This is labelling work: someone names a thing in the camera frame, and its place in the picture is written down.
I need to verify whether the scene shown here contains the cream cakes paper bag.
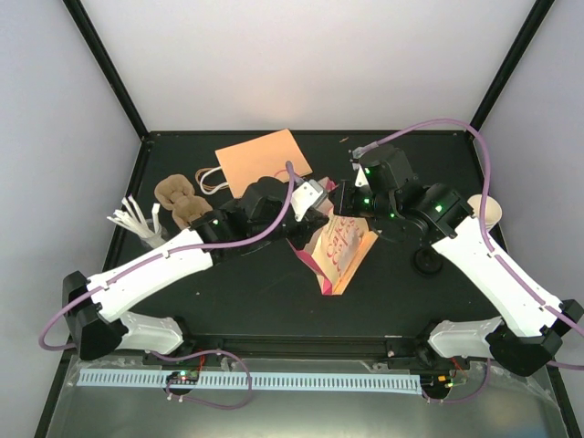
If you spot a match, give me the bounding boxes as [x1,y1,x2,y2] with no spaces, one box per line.
[290,177,377,296]

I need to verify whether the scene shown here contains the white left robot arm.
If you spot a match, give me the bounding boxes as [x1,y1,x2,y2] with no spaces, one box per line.
[63,177,329,364]

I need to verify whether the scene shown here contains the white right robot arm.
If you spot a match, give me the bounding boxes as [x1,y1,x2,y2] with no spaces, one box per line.
[328,144,583,377]

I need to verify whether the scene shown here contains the plain brown paper bag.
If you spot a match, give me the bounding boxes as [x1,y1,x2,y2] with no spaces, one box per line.
[195,130,312,198]

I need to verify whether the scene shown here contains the brown pulp cup carriers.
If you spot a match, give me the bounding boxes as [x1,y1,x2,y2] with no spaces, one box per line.
[154,174,213,230]

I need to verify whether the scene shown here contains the stack of paper cups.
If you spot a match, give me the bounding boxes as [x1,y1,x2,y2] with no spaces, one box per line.
[467,193,503,232]

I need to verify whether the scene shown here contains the white straws bundle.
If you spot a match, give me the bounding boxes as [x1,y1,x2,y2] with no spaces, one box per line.
[107,195,167,248]

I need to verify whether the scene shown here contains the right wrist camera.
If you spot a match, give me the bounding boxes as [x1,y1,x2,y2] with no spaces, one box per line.
[349,145,371,187]

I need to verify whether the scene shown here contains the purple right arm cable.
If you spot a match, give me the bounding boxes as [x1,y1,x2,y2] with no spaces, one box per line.
[353,118,584,370]

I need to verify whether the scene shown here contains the light blue cable duct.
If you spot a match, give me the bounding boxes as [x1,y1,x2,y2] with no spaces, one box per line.
[77,369,422,395]

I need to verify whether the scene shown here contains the black frame post right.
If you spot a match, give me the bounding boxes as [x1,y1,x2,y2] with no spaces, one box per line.
[470,0,555,131]

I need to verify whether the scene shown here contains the black frame post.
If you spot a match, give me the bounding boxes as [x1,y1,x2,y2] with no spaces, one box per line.
[62,0,149,140]
[470,0,555,131]

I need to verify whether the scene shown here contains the black frame post left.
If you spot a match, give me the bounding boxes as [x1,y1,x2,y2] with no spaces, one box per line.
[62,0,149,140]

